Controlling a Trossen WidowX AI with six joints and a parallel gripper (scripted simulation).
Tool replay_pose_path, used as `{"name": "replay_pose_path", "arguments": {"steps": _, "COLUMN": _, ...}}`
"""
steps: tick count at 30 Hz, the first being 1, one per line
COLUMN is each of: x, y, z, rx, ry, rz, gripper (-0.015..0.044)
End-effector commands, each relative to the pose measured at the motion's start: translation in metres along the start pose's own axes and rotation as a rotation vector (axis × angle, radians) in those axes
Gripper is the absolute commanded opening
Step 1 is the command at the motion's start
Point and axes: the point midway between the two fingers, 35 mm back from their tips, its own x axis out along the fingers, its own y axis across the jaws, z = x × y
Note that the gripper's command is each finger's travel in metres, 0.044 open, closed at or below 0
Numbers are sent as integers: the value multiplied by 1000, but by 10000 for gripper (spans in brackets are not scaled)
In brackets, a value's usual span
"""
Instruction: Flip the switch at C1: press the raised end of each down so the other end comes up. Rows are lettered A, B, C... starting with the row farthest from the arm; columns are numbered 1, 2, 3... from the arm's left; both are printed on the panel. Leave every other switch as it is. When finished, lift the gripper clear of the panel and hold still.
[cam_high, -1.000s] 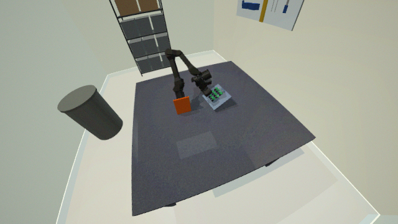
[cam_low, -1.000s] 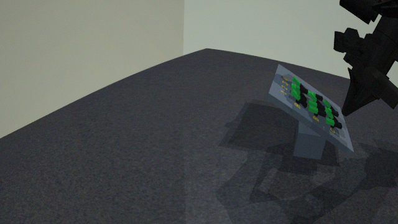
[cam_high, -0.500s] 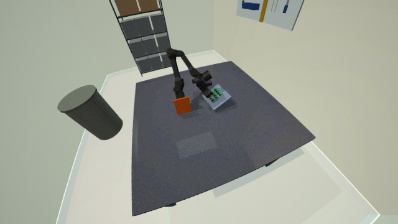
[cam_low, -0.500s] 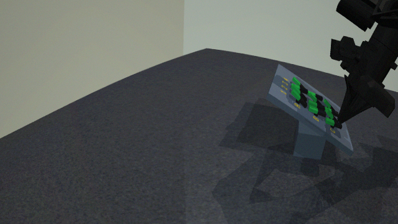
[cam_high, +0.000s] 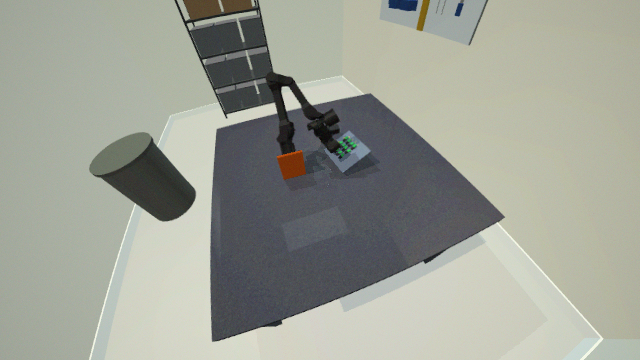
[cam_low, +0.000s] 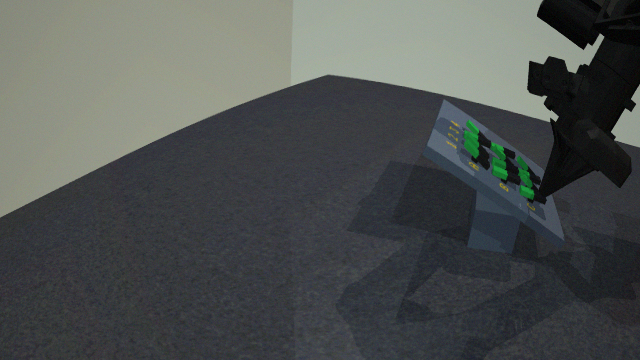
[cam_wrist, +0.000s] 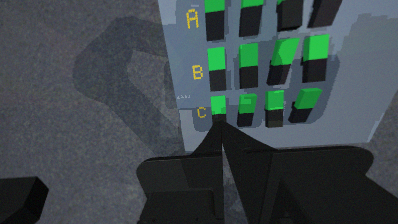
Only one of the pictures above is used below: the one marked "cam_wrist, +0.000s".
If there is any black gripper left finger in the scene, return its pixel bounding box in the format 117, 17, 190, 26
136, 121, 224, 220

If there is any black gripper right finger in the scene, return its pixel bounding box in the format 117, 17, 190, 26
219, 121, 374, 224

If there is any grey switch panel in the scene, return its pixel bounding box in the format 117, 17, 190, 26
158, 0, 398, 153

